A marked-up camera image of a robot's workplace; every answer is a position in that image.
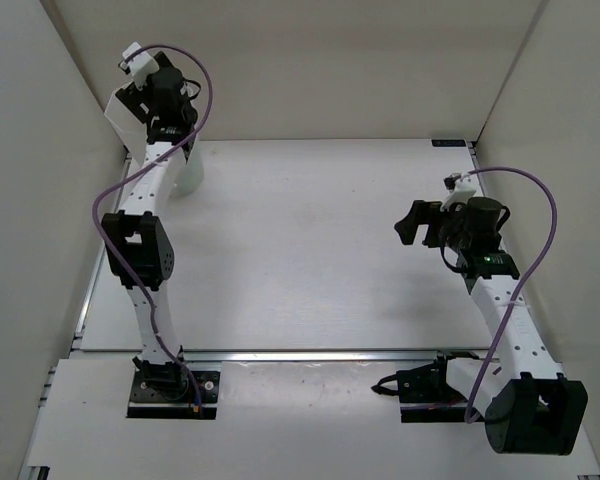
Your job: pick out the aluminium table edge rail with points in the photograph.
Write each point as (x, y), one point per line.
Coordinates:
(320, 356)

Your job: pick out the tall white plastic bin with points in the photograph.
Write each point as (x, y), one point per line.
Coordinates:
(133, 135)

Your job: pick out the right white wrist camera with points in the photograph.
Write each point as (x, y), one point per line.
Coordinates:
(460, 188)

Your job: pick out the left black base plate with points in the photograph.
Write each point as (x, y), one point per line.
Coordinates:
(167, 392)

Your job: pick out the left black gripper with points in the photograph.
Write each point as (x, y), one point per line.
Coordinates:
(134, 97)

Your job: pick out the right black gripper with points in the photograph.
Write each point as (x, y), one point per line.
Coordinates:
(429, 213)

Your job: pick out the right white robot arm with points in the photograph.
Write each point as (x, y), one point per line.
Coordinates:
(521, 395)

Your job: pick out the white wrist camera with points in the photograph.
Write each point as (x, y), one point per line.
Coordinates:
(138, 65)
(460, 188)

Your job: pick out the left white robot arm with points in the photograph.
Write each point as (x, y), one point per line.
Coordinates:
(139, 251)

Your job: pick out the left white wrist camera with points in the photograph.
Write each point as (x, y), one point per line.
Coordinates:
(138, 65)

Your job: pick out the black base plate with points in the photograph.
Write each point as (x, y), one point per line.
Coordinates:
(425, 397)
(167, 392)

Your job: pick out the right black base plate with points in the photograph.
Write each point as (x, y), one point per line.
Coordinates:
(425, 397)

